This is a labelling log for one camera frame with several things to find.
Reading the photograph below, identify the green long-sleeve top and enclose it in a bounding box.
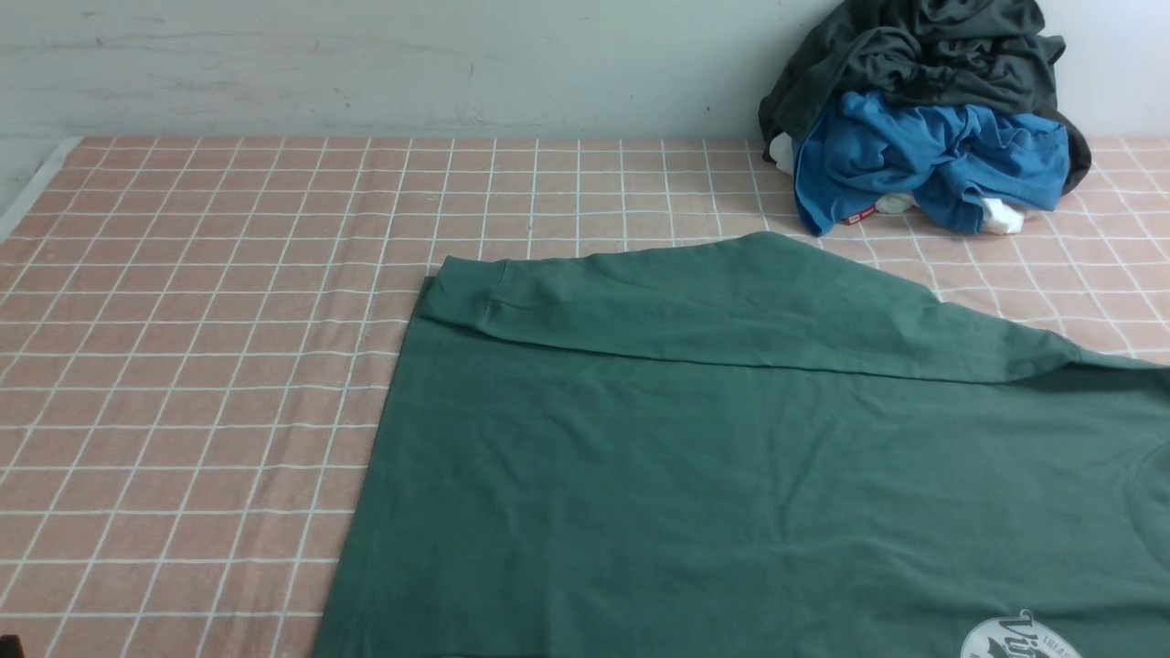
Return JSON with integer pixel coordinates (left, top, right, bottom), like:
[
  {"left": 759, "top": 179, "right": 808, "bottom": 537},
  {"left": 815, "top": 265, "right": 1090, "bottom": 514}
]
[{"left": 314, "top": 233, "right": 1169, "bottom": 657}]

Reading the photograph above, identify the dark grey crumpled garment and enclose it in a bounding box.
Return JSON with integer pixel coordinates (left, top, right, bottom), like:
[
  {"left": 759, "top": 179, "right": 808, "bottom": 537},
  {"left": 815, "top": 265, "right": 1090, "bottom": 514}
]
[{"left": 758, "top": 1, "right": 1093, "bottom": 193}]

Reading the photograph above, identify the pink checkered tablecloth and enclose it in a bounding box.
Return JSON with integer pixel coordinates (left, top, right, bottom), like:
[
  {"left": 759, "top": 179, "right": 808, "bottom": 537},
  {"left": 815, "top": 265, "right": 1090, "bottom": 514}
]
[{"left": 4, "top": 137, "right": 1166, "bottom": 657}]

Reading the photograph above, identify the blue crumpled garment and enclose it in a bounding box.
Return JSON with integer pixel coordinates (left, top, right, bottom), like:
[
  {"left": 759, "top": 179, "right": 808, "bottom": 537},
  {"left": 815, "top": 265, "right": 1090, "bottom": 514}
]
[{"left": 793, "top": 90, "right": 1071, "bottom": 237}]

